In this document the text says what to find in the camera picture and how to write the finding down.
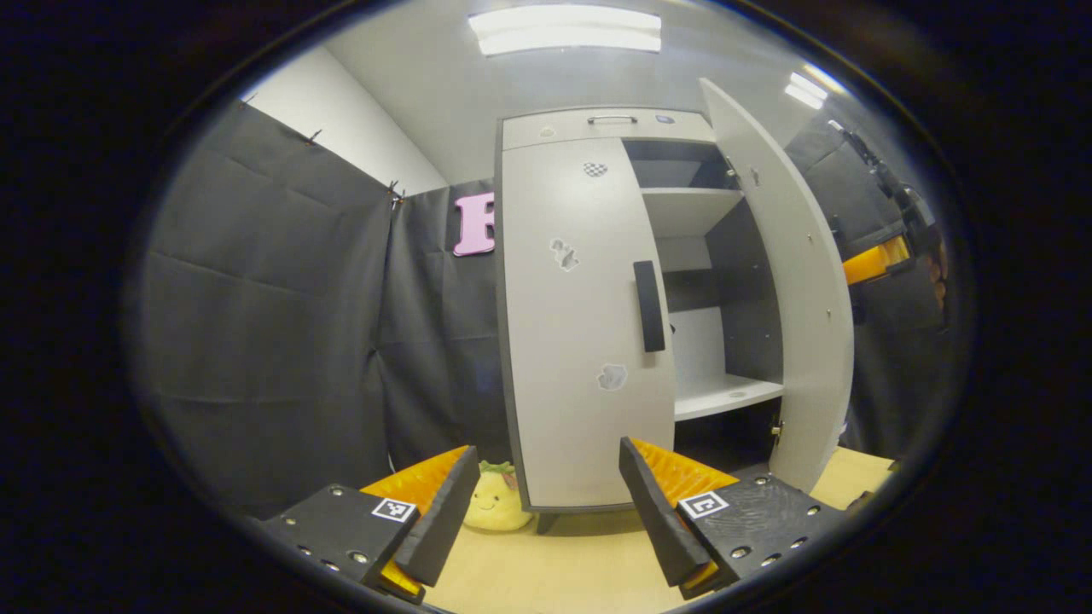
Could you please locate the grey double-door shoe cabinet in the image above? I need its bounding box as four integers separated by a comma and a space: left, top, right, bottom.
493, 106, 786, 534

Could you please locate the small ceiling light panel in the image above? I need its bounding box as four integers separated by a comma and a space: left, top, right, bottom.
785, 71, 828, 110

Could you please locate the grey shoe cabinet door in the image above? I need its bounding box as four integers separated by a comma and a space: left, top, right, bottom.
499, 136, 677, 513
700, 77, 856, 494

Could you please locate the black cabinet door handle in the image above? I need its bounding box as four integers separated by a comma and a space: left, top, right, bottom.
633, 260, 667, 354

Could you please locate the large ceiling light panel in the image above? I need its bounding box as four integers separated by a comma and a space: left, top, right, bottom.
468, 4, 663, 57

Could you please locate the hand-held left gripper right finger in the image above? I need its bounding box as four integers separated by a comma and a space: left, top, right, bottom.
619, 437, 845, 602

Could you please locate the black backdrop cloth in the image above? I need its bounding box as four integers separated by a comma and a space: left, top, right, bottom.
785, 111, 956, 461
136, 101, 513, 521

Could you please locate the yellow smiling plush toy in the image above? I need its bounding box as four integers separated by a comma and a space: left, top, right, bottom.
463, 460, 534, 533

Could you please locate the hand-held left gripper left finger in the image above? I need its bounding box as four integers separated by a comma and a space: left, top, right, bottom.
256, 443, 481, 606

